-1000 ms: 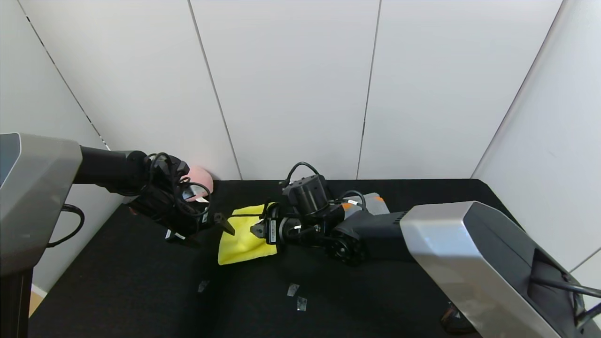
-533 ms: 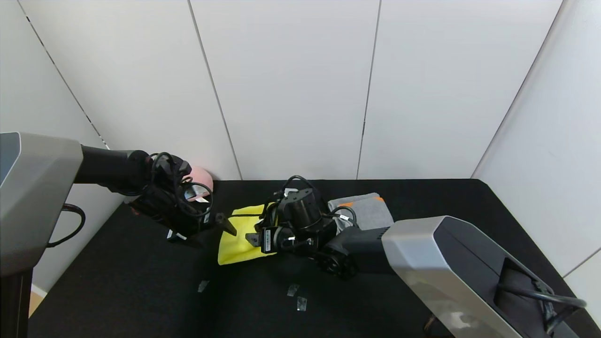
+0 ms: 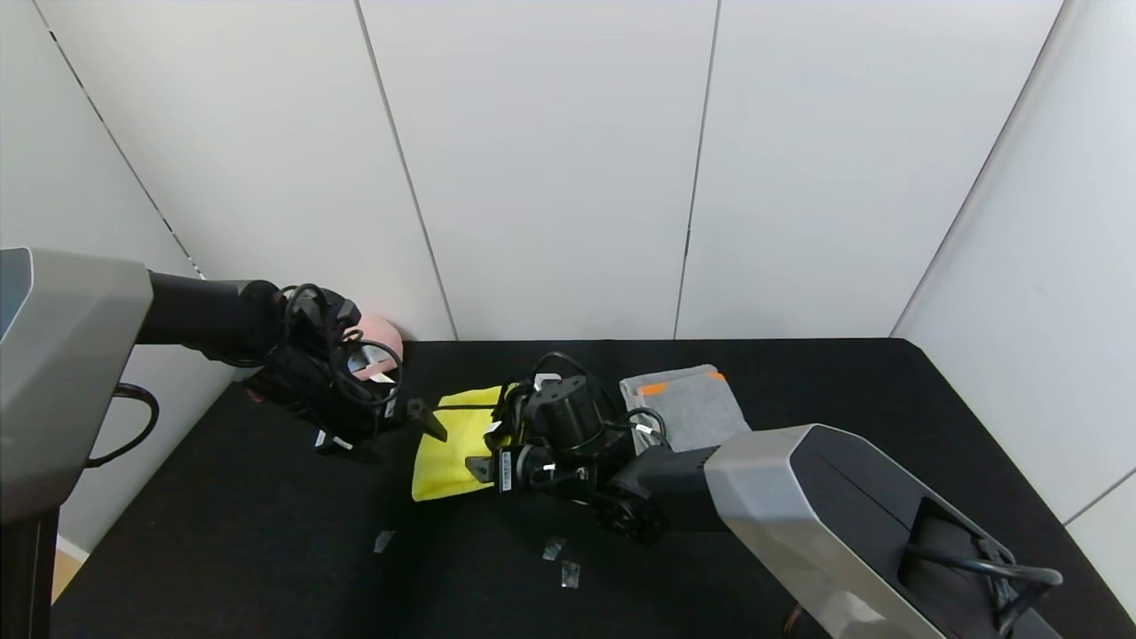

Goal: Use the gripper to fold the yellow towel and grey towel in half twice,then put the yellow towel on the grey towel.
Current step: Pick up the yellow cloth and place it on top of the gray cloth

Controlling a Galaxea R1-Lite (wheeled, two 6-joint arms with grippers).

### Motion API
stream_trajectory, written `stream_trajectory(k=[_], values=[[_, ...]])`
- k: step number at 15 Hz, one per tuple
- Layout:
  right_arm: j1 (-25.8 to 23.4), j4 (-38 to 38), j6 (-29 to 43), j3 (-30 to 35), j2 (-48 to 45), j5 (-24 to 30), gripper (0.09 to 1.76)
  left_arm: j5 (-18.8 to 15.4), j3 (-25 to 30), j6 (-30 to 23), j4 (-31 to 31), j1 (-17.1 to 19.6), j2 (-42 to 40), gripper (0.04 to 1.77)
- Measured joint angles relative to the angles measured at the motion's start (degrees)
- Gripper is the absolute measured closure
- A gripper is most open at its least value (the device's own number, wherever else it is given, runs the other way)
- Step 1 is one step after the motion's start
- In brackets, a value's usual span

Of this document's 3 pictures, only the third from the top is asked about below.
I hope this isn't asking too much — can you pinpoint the black right arm housing cable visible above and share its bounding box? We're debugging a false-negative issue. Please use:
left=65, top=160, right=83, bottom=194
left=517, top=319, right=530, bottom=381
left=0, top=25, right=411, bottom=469
left=903, top=532, right=1064, bottom=633

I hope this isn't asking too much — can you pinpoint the dark left arm base cable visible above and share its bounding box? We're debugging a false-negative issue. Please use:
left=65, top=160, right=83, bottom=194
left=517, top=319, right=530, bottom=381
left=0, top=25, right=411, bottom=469
left=84, top=383, right=162, bottom=469

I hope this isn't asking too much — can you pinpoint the pink plush peach toy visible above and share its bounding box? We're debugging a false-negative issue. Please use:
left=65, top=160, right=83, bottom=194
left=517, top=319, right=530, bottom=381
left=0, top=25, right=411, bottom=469
left=353, top=312, right=406, bottom=384

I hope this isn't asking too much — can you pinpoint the yellow towel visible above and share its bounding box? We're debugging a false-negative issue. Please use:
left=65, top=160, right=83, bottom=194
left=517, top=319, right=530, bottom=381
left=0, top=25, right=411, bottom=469
left=411, top=385, right=517, bottom=503

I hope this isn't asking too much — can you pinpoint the grey towel with orange pattern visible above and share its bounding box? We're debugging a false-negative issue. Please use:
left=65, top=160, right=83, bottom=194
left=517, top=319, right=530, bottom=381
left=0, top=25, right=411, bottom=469
left=619, top=364, right=753, bottom=454

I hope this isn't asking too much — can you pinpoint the black fabric table cover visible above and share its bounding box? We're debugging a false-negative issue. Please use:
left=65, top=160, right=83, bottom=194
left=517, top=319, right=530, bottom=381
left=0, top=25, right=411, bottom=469
left=49, top=339, right=1136, bottom=639

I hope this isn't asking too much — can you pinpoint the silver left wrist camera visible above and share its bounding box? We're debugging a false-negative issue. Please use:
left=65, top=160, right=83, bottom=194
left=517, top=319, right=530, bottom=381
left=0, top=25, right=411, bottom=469
left=351, top=346, right=398, bottom=384

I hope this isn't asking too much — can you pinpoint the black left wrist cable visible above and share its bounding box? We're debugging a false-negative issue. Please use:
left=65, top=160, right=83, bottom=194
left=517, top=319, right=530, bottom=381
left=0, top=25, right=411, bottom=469
left=280, top=283, right=406, bottom=411

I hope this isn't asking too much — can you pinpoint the black tagged right arm cable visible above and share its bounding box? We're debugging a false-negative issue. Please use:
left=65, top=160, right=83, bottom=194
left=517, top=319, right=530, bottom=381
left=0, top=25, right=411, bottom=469
left=617, top=406, right=673, bottom=447

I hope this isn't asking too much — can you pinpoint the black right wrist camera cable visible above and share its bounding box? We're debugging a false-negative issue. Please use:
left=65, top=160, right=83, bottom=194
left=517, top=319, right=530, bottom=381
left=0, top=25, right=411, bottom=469
left=530, top=351, right=591, bottom=393

